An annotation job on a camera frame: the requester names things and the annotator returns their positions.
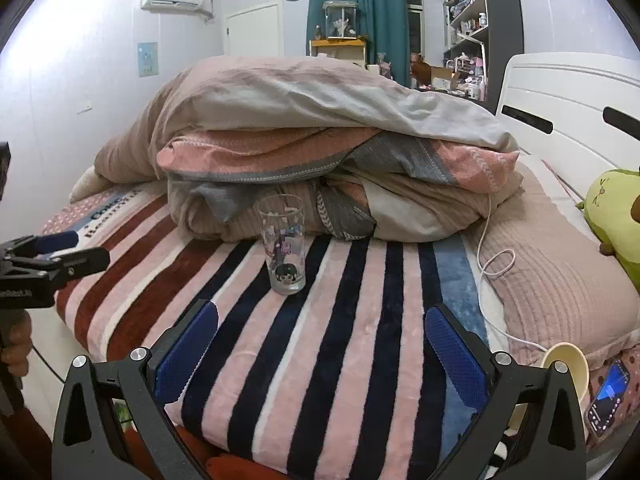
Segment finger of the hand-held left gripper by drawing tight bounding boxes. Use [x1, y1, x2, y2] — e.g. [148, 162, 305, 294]
[0, 247, 111, 282]
[0, 231, 81, 263]

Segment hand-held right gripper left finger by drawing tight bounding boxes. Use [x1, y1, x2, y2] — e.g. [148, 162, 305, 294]
[52, 299, 220, 480]

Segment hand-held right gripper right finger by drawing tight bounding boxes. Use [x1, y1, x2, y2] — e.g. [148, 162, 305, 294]
[424, 303, 587, 480]

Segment clear glass cup cartoon print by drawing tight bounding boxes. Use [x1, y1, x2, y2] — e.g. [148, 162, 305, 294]
[254, 193, 307, 295]

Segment person's left forearm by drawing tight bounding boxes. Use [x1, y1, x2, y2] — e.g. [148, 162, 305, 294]
[0, 362, 53, 480]

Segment cream paper cup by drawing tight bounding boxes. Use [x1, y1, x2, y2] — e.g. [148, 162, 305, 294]
[541, 342, 591, 404]

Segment person's left hand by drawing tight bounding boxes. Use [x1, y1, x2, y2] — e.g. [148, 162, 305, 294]
[0, 309, 34, 379]

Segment white pillow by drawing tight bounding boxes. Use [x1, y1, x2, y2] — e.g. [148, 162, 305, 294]
[69, 165, 109, 204]

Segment red cloth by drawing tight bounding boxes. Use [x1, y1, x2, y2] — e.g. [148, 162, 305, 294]
[122, 422, 261, 480]

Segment striped fleece blanket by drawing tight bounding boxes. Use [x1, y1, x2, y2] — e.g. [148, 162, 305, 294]
[37, 182, 503, 480]

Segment pink ribbed pillow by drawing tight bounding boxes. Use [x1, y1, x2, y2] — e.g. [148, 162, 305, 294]
[462, 157, 640, 367]

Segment smartphone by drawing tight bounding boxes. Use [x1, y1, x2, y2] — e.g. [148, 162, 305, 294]
[584, 358, 632, 439]

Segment pink grey folded quilt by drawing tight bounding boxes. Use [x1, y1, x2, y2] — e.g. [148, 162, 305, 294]
[156, 127, 524, 244]

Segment green plush toy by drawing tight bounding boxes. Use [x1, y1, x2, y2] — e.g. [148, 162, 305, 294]
[575, 167, 640, 294]

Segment beige grey duvet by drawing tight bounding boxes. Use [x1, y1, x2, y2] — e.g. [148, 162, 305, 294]
[70, 55, 521, 202]

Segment cardboard box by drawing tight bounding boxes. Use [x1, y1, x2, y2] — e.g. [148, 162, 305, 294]
[425, 65, 462, 92]

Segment white bed headboard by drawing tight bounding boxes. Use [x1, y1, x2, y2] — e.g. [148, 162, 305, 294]
[495, 52, 640, 197]

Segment white door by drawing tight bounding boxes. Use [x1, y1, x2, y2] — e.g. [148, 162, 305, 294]
[225, 3, 281, 58]

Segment yellow wooden cabinet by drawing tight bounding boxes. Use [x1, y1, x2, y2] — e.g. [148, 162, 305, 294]
[309, 38, 370, 69]

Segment teal curtain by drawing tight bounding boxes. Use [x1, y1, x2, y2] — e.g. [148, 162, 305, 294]
[306, 0, 412, 89]

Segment cluttered bookshelf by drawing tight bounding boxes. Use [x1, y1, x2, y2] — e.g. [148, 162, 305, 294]
[442, 0, 489, 63]

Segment glass display case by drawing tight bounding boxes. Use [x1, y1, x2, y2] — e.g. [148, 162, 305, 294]
[322, 0, 359, 41]

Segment white charging cable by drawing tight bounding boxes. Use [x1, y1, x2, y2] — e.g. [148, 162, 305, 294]
[475, 192, 551, 354]

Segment blue wall poster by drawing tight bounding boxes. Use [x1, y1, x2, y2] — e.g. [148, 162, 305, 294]
[137, 41, 159, 78]

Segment dark grey door frame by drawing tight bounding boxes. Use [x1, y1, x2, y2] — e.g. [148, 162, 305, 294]
[479, 0, 527, 111]

